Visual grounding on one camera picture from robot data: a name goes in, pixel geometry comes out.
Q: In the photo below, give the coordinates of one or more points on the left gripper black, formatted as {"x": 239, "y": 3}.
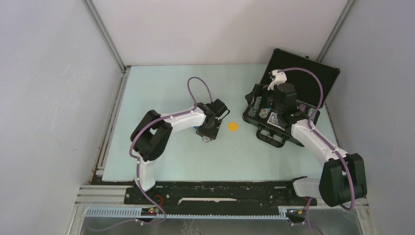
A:
{"x": 212, "y": 134}

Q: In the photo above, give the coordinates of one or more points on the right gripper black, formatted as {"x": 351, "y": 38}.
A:
{"x": 257, "y": 91}

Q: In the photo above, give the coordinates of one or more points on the blue playing card deck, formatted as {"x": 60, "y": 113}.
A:
{"x": 273, "y": 120}

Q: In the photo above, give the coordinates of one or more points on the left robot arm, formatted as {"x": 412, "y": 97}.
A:
{"x": 151, "y": 136}

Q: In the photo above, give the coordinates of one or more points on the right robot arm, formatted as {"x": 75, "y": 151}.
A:
{"x": 343, "y": 178}

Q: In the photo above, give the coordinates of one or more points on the black poker set case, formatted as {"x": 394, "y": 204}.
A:
{"x": 313, "y": 82}

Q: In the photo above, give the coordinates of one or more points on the green blue chip stack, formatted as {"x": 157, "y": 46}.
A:
{"x": 254, "y": 106}

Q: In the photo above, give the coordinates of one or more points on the light blue chip stack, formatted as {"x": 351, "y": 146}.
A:
{"x": 264, "y": 113}

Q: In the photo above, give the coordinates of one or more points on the yellow round button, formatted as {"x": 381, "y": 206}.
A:
{"x": 232, "y": 126}

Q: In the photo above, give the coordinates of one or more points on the purple orange chip stack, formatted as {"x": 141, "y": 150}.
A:
{"x": 302, "y": 107}

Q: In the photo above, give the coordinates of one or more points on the green navy chip stack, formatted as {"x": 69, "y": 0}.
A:
{"x": 310, "y": 112}

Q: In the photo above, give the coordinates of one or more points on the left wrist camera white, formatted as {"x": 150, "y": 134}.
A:
{"x": 227, "y": 111}

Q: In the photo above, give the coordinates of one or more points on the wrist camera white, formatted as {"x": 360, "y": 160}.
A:
{"x": 278, "y": 77}
{"x": 227, "y": 111}

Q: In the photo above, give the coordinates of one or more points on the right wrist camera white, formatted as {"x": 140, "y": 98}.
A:
{"x": 278, "y": 77}

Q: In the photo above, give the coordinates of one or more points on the left aluminium frame post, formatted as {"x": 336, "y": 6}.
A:
{"x": 97, "y": 20}

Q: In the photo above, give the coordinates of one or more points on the aluminium frame post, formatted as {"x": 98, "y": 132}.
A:
{"x": 336, "y": 29}
{"x": 97, "y": 20}

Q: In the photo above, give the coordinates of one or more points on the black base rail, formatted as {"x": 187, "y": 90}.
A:
{"x": 244, "y": 199}

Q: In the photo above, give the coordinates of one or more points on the right aluminium frame post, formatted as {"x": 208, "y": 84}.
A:
{"x": 336, "y": 29}

